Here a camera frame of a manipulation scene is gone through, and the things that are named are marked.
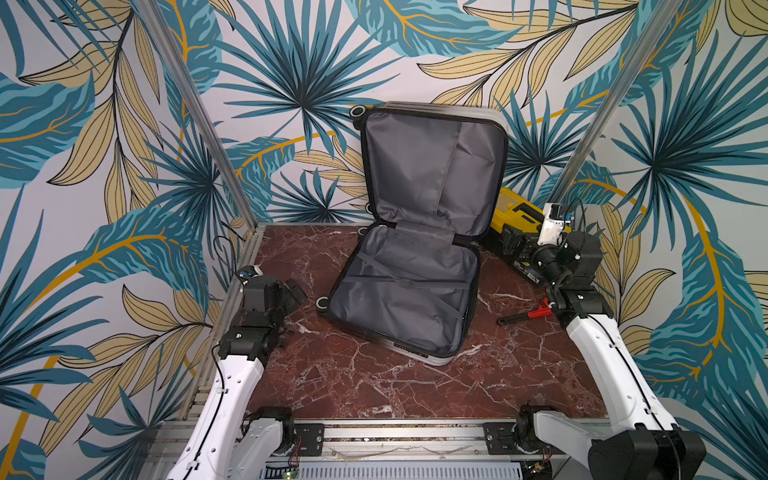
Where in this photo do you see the red and black pipe wrench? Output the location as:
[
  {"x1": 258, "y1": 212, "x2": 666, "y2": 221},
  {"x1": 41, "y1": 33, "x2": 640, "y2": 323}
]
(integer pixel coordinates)
[{"x1": 496, "y1": 299, "x2": 554, "y2": 326}]

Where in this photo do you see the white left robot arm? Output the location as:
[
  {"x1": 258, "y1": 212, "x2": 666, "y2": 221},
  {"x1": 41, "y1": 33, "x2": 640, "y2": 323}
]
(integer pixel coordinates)
[{"x1": 167, "y1": 272, "x2": 307, "y2": 479}]

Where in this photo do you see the yellow and black toolbox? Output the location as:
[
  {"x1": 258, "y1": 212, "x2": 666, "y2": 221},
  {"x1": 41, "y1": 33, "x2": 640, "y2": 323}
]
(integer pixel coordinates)
[{"x1": 481, "y1": 188, "x2": 575, "y2": 286}]

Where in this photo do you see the aluminium corner post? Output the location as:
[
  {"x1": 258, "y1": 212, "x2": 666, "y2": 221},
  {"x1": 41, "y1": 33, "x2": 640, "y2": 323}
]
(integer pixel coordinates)
[
  {"x1": 135, "y1": 0, "x2": 258, "y2": 231},
  {"x1": 547, "y1": 0, "x2": 682, "y2": 203}
]

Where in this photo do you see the right aluminium corner post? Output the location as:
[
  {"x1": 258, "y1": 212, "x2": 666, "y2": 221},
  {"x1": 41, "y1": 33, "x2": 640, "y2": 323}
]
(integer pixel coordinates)
[{"x1": 547, "y1": 0, "x2": 682, "y2": 203}]

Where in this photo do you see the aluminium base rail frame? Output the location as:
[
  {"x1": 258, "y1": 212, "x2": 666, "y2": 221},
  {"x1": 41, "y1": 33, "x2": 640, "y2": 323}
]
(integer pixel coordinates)
[{"x1": 137, "y1": 223, "x2": 607, "y2": 480}]

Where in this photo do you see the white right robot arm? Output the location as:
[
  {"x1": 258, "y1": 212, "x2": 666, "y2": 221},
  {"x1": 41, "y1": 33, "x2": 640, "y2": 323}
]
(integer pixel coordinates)
[{"x1": 500, "y1": 225, "x2": 706, "y2": 479}]

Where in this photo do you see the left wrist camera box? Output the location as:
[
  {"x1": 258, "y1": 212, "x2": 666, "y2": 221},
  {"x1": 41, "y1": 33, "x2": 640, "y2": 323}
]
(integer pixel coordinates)
[{"x1": 236, "y1": 265, "x2": 263, "y2": 285}]

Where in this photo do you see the white cartoon hard-shell suitcase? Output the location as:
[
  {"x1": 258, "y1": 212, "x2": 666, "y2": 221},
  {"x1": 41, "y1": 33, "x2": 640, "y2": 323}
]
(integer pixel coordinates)
[{"x1": 316, "y1": 102, "x2": 508, "y2": 366}]

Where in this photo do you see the left aluminium corner post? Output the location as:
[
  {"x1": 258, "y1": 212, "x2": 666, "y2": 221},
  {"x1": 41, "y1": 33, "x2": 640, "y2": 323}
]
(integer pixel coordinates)
[{"x1": 135, "y1": 0, "x2": 258, "y2": 231}]

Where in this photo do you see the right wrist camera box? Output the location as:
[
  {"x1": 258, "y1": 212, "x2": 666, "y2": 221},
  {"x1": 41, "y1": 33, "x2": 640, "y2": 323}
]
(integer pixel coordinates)
[{"x1": 537, "y1": 203, "x2": 572, "y2": 246}]

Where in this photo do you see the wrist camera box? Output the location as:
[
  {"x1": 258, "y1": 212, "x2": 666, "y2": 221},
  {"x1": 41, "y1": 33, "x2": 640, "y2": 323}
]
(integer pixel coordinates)
[
  {"x1": 537, "y1": 203, "x2": 572, "y2": 246},
  {"x1": 236, "y1": 265, "x2": 263, "y2": 285}
]

